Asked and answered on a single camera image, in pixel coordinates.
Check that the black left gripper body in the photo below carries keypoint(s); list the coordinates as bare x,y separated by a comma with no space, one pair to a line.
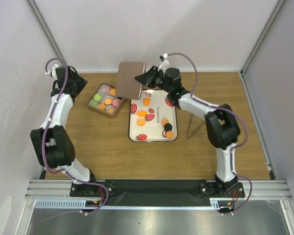
78,82

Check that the brown tin lid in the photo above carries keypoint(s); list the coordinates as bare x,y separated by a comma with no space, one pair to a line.
127,86

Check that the brown cookie tin box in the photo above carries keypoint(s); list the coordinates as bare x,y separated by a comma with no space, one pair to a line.
101,89

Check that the orange waffle round cookie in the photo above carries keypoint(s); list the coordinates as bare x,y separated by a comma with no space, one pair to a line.
112,92

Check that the pink macaron cookie top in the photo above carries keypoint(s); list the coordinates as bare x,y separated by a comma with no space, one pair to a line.
116,102

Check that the orange flower shaped cookie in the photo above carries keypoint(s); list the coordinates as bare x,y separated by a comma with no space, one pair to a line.
110,111

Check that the silver metal tongs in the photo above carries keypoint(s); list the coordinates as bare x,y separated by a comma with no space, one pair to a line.
192,130

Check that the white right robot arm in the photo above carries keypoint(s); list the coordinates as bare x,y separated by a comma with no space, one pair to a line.
221,125

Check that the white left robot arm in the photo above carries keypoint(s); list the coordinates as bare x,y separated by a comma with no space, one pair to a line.
53,147

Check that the orange star cookie top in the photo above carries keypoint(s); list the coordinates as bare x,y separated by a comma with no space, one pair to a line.
146,101

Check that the white strawberry print tray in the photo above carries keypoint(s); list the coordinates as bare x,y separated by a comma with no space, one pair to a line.
159,112

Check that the orange waffle cookie left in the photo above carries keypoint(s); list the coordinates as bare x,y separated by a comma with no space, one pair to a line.
141,122

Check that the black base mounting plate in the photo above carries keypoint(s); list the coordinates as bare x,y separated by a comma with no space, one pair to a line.
158,193

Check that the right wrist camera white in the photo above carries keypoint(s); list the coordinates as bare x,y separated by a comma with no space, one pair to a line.
164,62

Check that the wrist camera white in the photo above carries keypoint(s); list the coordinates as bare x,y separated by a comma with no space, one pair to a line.
164,62
52,72

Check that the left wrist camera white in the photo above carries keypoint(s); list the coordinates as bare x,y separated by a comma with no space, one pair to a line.
52,72

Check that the aluminium frame rail front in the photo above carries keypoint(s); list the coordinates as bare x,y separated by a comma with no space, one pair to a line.
55,194

